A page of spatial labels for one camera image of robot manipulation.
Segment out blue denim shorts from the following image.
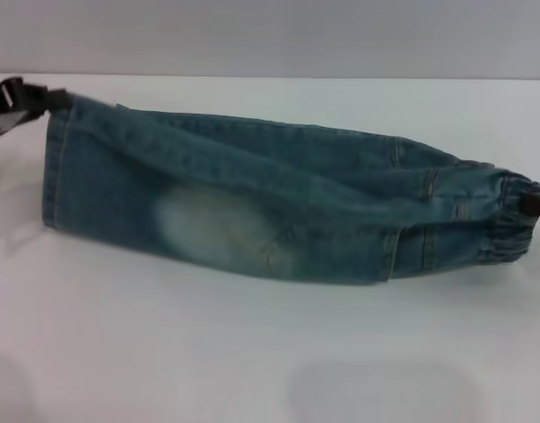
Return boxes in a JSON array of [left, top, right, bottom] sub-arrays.
[[41, 94, 540, 286]]

